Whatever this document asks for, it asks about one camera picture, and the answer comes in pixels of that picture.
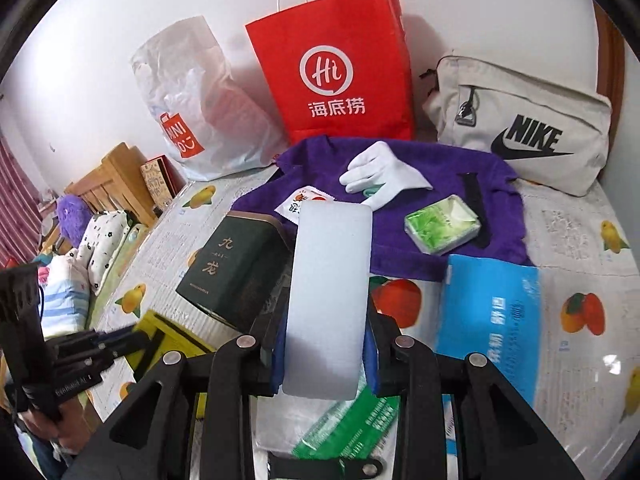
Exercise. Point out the dark green tea tin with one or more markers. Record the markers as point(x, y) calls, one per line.
point(230, 265)

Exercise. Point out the white packet with red print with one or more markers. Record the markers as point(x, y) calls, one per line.
point(300, 202)

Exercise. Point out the blue tissue pack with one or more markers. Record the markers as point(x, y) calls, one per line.
point(490, 320)

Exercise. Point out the mint green cloth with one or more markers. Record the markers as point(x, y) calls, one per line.
point(372, 191)

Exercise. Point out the red striped curtain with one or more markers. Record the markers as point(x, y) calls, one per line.
point(17, 200)

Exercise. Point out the light wooden headboard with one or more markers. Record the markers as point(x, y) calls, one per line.
point(115, 180)

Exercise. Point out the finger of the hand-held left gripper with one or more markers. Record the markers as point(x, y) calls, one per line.
point(92, 338)
point(105, 353)

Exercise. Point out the fruit print tablecloth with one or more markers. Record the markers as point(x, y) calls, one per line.
point(575, 260)

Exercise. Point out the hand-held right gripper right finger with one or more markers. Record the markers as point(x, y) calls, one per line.
point(372, 365)

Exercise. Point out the green and white packet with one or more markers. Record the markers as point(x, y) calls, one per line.
point(345, 425)

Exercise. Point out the yellow pouch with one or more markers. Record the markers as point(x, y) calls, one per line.
point(170, 340)

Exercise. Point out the light green bedsheet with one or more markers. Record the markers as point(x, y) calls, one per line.
point(112, 282)

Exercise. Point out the colourful striped blanket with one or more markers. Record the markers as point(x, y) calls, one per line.
point(62, 290)

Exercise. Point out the white plastic shopping bag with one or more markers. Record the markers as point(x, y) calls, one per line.
point(210, 110)

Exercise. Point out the person's left hand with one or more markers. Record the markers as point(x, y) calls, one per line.
point(65, 430)

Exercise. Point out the white floral pillow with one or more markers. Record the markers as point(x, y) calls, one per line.
point(100, 240)

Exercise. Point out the purple towel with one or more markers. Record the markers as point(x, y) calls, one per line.
point(390, 240)

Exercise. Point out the patterned book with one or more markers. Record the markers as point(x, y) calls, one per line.
point(157, 182)

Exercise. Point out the white glove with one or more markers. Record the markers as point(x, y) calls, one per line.
point(380, 170)

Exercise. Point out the light green tissue pack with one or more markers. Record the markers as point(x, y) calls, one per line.
point(440, 222)

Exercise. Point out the beige waist bag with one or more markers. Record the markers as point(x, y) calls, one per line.
point(500, 105)

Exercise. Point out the dark brown wooden frame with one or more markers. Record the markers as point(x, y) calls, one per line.
point(612, 85)

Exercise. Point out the red paper bag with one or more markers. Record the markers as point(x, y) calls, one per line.
point(330, 50)

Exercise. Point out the white sponge block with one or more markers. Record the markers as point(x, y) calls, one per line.
point(327, 300)

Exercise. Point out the purple plush toy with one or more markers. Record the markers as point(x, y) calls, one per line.
point(75, 215)

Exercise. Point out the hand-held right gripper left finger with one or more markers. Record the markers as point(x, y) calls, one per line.
point(277, 360)

